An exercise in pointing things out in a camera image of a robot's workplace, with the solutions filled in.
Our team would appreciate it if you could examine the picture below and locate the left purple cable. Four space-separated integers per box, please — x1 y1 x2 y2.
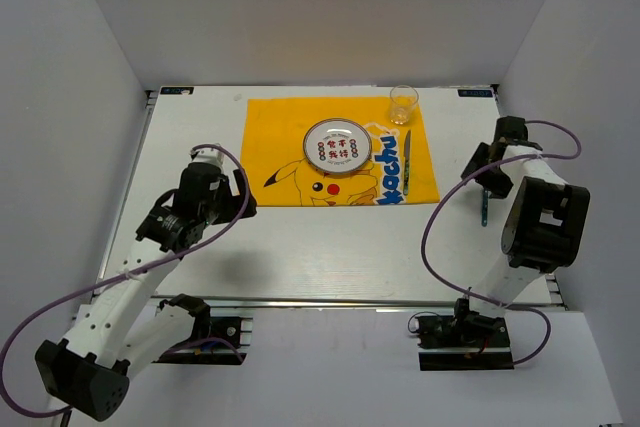
0 142 251 418

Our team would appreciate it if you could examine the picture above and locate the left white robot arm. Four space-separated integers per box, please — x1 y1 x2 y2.
35 160 256 422

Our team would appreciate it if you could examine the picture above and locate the right black corner label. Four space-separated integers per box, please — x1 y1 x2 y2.
457 89 493 98

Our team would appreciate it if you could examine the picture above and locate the left black corner label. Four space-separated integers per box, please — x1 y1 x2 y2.
159 86 194 96

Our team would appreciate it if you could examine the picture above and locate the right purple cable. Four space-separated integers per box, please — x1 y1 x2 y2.
419 119 584 367

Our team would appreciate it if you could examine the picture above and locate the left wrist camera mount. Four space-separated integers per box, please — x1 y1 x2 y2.
189 144 225 169

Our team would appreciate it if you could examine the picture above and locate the knife with blue handle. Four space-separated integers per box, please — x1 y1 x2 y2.
403 130 412 198

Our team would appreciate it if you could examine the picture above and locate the white patterned plate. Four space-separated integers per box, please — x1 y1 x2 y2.
302 118 372 175

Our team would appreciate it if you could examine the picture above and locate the clear glass cup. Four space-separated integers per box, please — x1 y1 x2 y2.
389 85 419 125

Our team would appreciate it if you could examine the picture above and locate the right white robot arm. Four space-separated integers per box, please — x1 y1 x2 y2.
451 116 591 346

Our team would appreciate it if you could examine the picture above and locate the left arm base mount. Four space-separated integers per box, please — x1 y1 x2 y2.
156 308 254 366

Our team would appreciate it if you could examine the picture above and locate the purple cable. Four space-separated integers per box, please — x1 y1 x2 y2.
0 142 251 418
419 119 584 367

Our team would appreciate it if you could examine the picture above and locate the black corner label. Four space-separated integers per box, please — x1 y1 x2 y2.
457 89 493 98
159 86 194 96

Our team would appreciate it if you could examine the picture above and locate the fork with blue handle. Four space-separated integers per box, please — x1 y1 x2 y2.
481 189 490 227

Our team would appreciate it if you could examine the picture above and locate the yellow pikachu cloth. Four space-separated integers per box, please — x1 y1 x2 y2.
241 96 440 207

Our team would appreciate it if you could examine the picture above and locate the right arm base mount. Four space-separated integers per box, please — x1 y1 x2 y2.
407 311 514 372

